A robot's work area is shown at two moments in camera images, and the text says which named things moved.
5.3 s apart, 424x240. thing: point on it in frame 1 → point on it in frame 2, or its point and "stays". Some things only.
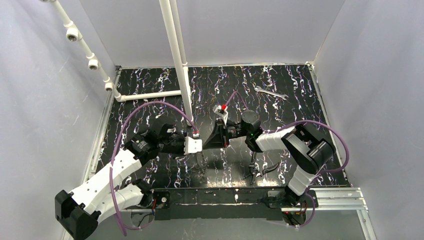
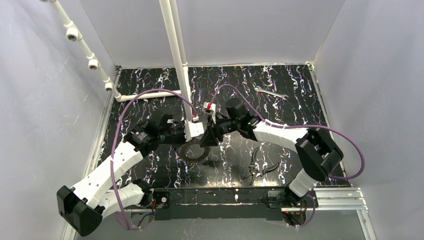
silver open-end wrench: [259, 89] stays
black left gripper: [180, 145] → [180, 135]
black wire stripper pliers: [253, 172] stays
